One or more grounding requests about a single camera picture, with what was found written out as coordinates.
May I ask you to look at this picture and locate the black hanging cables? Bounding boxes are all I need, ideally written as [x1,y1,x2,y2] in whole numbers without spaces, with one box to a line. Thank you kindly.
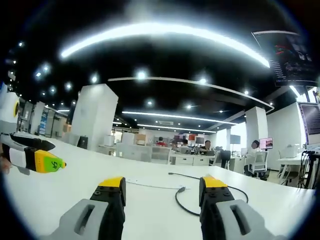
[298,149,319,190]

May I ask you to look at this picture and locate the white air purifier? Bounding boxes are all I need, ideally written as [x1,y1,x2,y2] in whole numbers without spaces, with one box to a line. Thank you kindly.
[103,134,116,147]

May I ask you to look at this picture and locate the narrow white pillar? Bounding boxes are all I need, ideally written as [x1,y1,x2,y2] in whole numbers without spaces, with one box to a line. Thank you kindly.
[244,106,269,151]

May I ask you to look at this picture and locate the wide white square pillar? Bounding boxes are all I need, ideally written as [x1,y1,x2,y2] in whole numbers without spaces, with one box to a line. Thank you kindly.
[71,83,119,154]

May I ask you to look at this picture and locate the white cabinet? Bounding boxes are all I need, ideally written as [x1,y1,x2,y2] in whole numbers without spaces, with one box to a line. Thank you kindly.
[121,131,136,146]

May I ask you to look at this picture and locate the curved ceiling light strip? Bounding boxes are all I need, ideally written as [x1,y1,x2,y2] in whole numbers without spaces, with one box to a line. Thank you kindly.
[61,21,271,69]

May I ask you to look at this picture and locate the black data cable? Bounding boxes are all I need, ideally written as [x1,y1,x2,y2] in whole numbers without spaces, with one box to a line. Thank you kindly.
[167,171,250,217]

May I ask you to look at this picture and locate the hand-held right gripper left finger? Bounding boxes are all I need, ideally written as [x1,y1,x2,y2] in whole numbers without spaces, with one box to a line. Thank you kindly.
[39,176,127,240]

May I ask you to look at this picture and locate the white side table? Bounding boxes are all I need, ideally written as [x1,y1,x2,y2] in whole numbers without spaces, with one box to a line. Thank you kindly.
[276,149,320,188]

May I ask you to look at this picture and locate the white boxy device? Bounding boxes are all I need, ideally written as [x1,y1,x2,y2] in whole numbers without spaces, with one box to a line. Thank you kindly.
[284,143,301,159]

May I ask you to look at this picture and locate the monitor with red picture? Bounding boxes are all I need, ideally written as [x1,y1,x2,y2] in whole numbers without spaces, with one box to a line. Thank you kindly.
[259,136,274,151]

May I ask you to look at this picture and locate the person's left hand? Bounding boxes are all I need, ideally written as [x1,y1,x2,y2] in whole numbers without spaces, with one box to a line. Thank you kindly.
[0,143,13,175]

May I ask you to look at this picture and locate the large dark hanging monitor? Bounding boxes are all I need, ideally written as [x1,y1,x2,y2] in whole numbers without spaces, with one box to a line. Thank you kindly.
[251,30,319,88]

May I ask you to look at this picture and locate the white drawer desk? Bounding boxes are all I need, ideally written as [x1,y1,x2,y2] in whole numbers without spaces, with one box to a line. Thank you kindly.
[169,152,216,167]

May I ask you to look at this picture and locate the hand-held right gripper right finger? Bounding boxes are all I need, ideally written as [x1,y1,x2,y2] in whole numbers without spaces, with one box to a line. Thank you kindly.
[199,174,286,240]

